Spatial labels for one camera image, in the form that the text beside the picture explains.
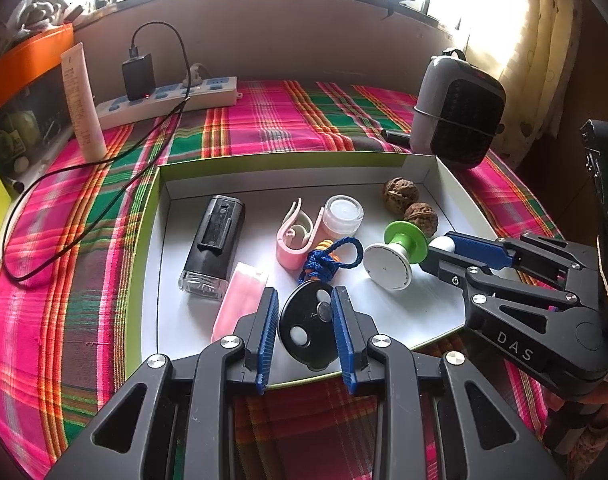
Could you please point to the cream heart print curtain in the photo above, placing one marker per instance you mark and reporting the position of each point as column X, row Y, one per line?
column 549, row 60

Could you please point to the white mushroom-shaped knob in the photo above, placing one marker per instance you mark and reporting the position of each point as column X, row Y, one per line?
column 441, row 246

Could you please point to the grey portable heater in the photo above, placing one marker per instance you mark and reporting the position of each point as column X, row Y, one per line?
column 434, row 110

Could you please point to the black small cylinder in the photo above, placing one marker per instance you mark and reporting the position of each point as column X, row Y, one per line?
column 396, row 137

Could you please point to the clear storage container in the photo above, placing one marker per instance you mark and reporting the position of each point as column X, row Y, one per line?
column 28, row 110

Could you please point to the black round button disc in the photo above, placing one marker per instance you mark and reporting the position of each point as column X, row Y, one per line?
column 304, row 310

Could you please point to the brown walnut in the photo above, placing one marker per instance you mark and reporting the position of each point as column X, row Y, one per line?
column 400, row 194
column 421, row 217

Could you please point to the plaid tablecloth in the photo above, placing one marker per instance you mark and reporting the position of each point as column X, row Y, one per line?
column 334, row 110

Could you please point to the small white jar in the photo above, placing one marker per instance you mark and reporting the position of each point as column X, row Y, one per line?
column 344, row 215

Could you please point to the white plug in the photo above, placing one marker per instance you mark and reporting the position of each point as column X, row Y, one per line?
column 196, row 72

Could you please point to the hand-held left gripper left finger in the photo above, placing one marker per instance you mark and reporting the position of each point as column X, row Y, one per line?
column 269, row 335

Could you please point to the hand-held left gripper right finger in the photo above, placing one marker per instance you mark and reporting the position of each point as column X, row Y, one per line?
column 344, row 335

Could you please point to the pink plastic clip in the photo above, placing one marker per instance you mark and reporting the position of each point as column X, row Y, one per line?
column 291, row 255

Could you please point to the cream tube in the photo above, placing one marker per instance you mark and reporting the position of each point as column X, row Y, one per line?
column 83, row 110

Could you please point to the pink tube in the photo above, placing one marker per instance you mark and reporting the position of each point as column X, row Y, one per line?
column 238, row 300

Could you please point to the green white cardboard box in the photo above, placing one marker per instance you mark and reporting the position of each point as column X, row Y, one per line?
column 264, row 195

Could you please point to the black window latch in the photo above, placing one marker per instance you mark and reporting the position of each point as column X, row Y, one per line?
column 396, row 2

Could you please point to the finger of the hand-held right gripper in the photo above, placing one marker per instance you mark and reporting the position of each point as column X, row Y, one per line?
column 444, row 267
column 476, row 250

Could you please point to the green white spool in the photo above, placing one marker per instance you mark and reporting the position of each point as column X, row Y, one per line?
column 386, row 265

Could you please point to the white power strip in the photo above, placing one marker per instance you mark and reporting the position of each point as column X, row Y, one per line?
column 213, row 90

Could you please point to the black bike light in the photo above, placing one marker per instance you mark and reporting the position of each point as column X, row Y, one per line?
column 211, row 240

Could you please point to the black charger adapter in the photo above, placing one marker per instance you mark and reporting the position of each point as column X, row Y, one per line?
column 138, row 77

